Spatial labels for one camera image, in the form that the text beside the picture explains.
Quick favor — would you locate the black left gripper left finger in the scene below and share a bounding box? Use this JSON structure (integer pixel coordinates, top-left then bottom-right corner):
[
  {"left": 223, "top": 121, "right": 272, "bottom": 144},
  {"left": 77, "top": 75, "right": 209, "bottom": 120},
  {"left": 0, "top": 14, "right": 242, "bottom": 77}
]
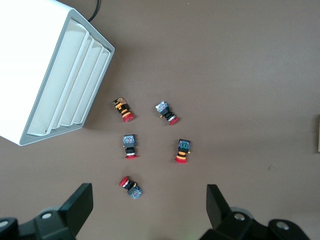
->
[{"left": 0, "top": 182, "right": 94, "bottom": 240}]

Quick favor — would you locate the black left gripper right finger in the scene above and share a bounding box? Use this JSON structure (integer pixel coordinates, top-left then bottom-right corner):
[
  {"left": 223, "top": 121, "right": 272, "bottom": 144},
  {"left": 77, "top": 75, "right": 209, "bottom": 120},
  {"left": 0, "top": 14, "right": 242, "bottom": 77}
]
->
[{"left": 199, "top": 184, "right": 312, "bottom": 240}]

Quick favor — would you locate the green load switch base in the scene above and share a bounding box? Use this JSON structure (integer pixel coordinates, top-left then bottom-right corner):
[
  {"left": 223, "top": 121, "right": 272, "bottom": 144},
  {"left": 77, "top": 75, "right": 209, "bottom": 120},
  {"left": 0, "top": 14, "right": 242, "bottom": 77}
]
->
[{"left": 314, "top": 119, "right": 320, "bottom": 154}]

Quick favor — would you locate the red button, lower grey block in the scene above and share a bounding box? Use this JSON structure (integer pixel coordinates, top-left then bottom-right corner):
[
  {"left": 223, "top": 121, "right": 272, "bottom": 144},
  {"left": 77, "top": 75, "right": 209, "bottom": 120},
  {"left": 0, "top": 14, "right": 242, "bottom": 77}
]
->
[{"left": 118, "top": 175, "right": 143, "bottom": 201}]

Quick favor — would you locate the red button, blue-grey block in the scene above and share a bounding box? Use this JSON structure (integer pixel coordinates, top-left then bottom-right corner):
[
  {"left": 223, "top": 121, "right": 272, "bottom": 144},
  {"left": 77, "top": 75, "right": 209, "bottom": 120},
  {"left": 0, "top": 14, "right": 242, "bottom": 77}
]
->
[{"left": 122, "top": 134, "right": 139, "bottom": 160}]

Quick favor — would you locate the emergency stop button orange body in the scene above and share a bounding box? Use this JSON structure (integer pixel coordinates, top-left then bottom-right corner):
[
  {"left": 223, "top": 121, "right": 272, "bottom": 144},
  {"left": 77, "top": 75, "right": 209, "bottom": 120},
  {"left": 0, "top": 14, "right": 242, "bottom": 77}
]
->
[{"left": 111, "top": 97, "right": 135, "bottom": 124}]

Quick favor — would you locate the emergency stop button silver collar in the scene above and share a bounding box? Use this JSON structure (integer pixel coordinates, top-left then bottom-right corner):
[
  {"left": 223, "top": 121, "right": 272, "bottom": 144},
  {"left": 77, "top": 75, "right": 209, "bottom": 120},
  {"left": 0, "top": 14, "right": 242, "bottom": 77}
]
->
[{"left": 154, "top": 100, "right": 181, "bottom": 126}]

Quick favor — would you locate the white plastic storage bin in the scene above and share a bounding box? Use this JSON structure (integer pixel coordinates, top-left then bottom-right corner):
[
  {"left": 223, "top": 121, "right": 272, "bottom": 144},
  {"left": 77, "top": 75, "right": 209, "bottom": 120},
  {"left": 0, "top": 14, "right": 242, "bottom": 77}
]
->
[{"left": 0, "top": 0, "right": 116, "bottom": 147}]

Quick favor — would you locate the black cable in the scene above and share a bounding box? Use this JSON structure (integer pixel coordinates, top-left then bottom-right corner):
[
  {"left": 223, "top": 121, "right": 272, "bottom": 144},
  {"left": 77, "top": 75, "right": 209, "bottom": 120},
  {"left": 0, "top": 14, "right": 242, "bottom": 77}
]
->
[{"left": 88, "top": 0, "right": 101, "bottom": 23}]

